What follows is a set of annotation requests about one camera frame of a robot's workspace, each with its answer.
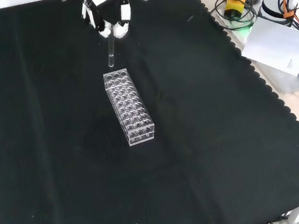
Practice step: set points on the clear glass test tube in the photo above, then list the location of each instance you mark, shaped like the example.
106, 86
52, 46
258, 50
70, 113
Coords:
111, 52

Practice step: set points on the clear plastic test tube rack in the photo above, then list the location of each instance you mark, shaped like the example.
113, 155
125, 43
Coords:
128, 105

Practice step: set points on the yellow stop button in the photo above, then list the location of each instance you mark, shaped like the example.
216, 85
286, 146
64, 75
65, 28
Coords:
234, 4

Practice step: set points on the black bench cloth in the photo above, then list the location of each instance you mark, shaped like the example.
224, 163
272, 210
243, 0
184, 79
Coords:
126, 131

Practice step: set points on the white paper sheet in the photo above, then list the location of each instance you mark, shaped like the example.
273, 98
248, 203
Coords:
278, 46

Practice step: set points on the pale board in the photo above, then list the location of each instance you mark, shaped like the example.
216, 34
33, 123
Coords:
274, 69

